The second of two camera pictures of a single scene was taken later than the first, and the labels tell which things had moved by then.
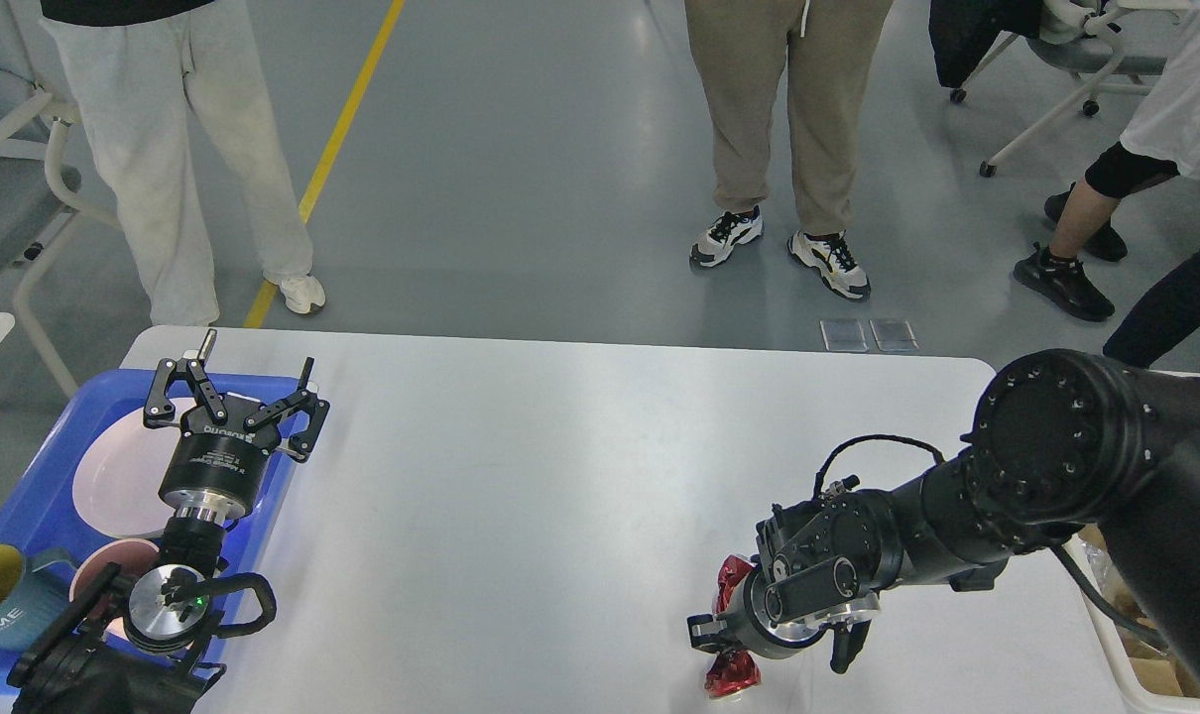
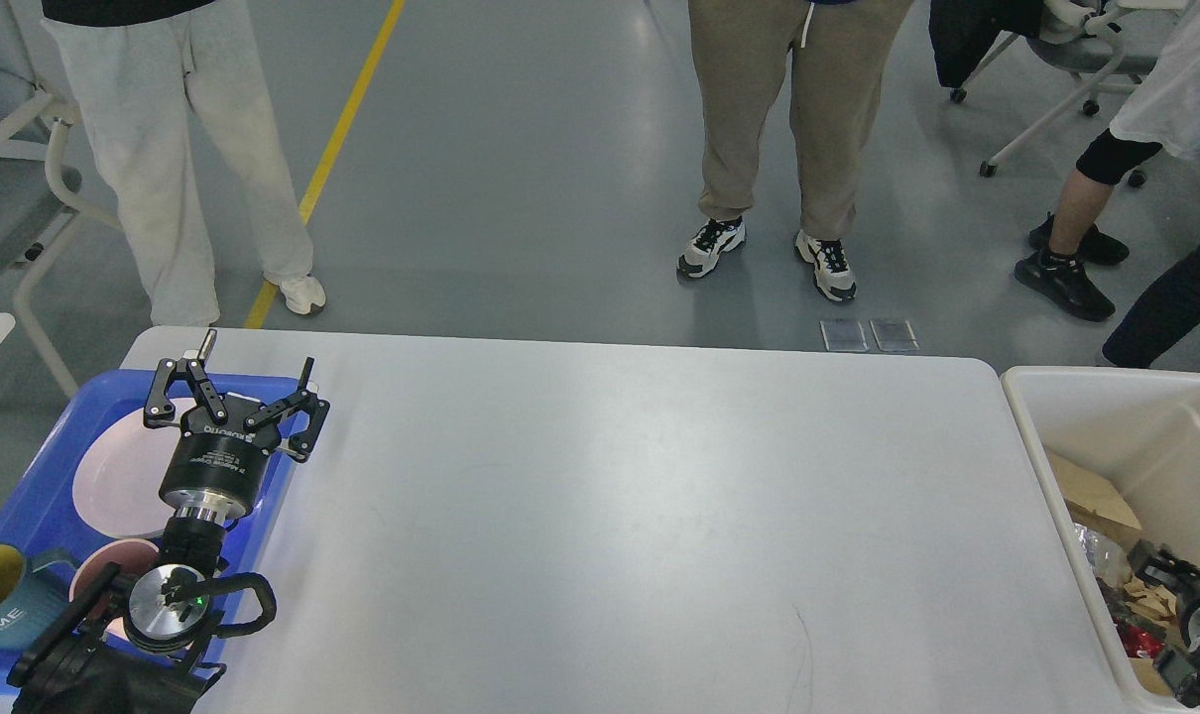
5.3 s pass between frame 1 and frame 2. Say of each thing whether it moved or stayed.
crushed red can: moved
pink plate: stayed
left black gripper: stayed
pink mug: stayed
